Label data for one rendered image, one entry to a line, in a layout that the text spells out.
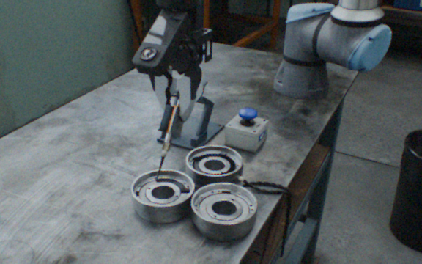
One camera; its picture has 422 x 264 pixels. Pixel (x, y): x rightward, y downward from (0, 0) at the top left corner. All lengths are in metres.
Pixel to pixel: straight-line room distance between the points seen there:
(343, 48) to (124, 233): 0.64
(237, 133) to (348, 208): 1.31
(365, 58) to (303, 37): 0.17
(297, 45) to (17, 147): 0.70
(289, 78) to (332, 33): 0.18
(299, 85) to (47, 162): 0.64
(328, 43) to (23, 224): 0.76
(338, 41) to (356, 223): 1.17
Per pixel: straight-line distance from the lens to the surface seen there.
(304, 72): 1.15
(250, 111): 0.90
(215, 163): 0.82
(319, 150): 1.44
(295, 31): 1.13
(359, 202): 2.20
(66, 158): 0.91
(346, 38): 1.04
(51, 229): 0.74
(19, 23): 2.51
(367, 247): 1.96
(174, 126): 0.74
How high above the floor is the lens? 1.27
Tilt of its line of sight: 29 degrees down
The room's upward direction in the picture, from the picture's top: 1 degrees clockwise
